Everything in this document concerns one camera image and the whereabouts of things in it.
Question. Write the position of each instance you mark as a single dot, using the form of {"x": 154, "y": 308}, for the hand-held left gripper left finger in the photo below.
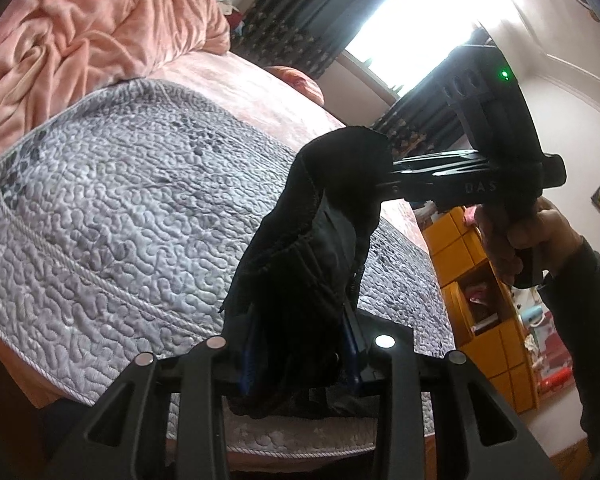
{"x": 200, "y": 390}

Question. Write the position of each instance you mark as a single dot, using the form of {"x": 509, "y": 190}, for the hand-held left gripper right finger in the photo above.
{"x": 380, "y": 365}

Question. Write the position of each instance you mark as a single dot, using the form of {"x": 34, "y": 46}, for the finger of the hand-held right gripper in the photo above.
{"x": 392, "y": 177}

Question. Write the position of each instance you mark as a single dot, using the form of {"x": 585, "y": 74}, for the black quilted pants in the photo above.
{"x": 310, "y": 270}

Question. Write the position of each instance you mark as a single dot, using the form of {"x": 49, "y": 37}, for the person's right forearm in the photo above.
{"x": 590, "y": 335}

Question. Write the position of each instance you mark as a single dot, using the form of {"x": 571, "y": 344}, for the person's right hand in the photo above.
{"x": 540, "y": 230}

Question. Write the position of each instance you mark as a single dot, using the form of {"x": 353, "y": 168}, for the dark patterned curtain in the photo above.
{"x": 310, "y": 15}
{"x": 420, "y": 105}

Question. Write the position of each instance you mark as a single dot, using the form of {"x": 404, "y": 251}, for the yellow wooden cabinet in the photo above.
{"x": 485, "y": 350}

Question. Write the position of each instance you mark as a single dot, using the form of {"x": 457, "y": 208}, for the small pink cloth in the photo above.
{"x": 477, "y": 292}

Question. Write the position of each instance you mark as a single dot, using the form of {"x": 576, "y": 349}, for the bright window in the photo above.
{"x": 430, "y": 15}

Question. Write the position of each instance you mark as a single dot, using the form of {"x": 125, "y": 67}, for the pink pillow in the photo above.
{"x": 302, "y": 82}

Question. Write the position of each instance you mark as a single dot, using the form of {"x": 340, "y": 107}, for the light blue kettle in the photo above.
{"x": 534, "y": 316}

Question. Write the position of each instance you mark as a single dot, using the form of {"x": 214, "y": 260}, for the bed with pink sheet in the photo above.
{"x": 260, "y": 85}

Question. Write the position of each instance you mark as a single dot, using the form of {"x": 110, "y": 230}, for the grey quilted bedspread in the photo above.
{"x": 130, "y": 200}

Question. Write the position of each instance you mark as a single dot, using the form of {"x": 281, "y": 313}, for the pink fleece blanket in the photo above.
{"x": 80, "y": 35}

